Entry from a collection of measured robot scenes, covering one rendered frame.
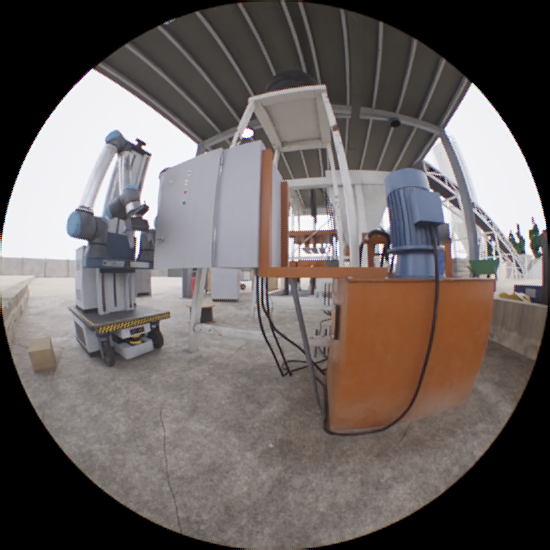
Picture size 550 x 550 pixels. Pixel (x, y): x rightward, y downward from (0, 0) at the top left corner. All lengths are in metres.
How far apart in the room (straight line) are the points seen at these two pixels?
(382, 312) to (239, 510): 0.74
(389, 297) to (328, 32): 4.77
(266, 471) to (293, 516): 0.19
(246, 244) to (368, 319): 0.52
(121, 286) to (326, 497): 1.75
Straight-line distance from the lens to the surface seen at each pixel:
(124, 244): 1.62
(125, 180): 1.32
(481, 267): 4.13
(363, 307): 0.59
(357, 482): 0.71
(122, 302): 1.71
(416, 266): 0.70
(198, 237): 0.84
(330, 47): 4.97
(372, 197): 4.23
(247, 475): 0.70
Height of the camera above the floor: 0.62
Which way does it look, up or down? level
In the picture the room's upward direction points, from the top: straight up
